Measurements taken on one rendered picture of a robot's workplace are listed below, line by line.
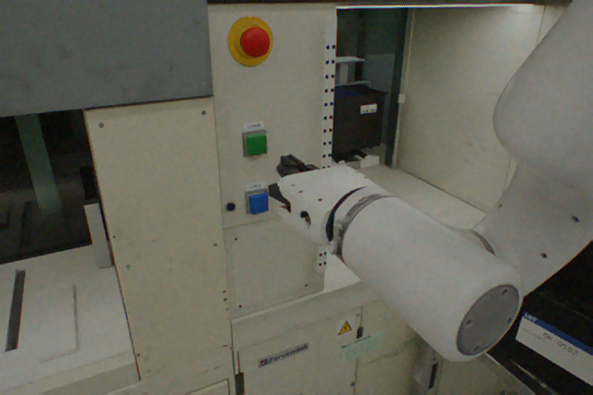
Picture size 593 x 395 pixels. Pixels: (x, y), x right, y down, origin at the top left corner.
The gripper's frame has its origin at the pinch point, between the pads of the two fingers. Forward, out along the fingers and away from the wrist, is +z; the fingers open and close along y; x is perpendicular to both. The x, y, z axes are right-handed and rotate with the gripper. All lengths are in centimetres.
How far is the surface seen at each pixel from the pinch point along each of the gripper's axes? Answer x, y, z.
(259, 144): 0.1, 0.2, 11.4
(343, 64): 0, 54, 72
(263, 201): -9.8, 0.6, 11.4
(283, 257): -22.8, 5.0, 13.0
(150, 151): 1.1, -15.7, 12.4
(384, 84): -11, 81, 83
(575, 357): -35, 44, -20
